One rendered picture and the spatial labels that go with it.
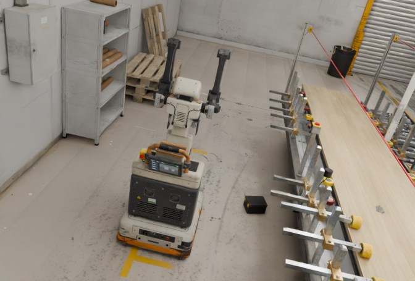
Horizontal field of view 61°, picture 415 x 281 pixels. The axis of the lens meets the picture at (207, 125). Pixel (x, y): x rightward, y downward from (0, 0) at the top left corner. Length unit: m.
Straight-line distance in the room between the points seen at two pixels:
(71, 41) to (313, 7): 7.20
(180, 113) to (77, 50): 1.67
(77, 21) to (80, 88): 0.73
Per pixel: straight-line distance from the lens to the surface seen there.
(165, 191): 2.82
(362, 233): 2.58
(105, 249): 3.22
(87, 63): 4.10
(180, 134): 2.96
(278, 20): 10.02
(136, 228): 3.03
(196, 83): 2.84
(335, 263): 2.11
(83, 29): 4.02
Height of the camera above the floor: 2.35
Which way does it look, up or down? 27 degrees down
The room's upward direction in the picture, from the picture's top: 11 degrees clockwise
